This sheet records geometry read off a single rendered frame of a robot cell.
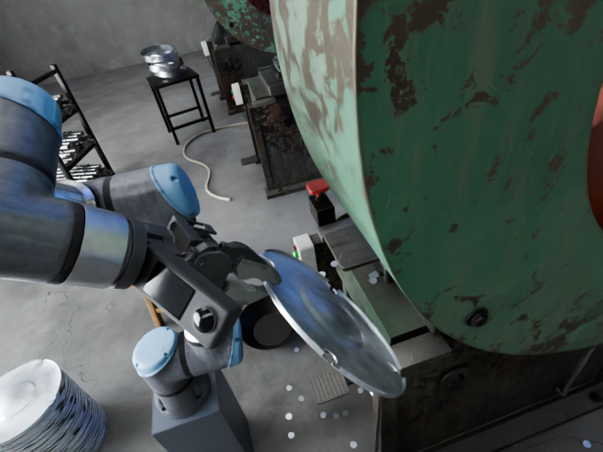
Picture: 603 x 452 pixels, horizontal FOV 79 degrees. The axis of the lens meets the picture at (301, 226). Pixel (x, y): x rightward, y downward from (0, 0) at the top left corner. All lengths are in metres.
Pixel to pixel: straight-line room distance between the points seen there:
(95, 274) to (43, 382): 1.26
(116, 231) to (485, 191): 0.30
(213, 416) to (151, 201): 0.63
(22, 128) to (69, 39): 7.12
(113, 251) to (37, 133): 0.13
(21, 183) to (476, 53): 0.34
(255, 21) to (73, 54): 5.78
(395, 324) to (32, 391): 1.22
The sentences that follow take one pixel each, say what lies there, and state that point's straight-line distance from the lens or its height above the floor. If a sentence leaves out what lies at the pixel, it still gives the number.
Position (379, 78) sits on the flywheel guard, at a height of 1.34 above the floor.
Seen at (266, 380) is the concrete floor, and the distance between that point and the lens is 1.63.
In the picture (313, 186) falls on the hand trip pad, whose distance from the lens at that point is 1.18.
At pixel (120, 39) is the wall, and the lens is 7.39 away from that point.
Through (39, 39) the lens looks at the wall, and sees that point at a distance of 7.63.
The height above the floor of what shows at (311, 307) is 0.99.
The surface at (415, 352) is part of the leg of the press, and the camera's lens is 0.90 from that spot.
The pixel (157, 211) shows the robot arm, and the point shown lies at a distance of 0.74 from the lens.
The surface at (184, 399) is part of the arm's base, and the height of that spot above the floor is 0.51.
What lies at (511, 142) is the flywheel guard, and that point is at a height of 1.28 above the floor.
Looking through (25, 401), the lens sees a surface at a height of 0.34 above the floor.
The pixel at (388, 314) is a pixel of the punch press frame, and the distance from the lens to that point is 0.95.
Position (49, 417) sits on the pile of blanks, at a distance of 1.56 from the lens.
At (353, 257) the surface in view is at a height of 0.78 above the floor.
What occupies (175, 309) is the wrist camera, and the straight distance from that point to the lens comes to 0.38.
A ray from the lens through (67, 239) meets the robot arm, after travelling 0.36.
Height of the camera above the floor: 1.40
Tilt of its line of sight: 39 degrees down
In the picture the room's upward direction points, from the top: 10 degrees counter-clockwise
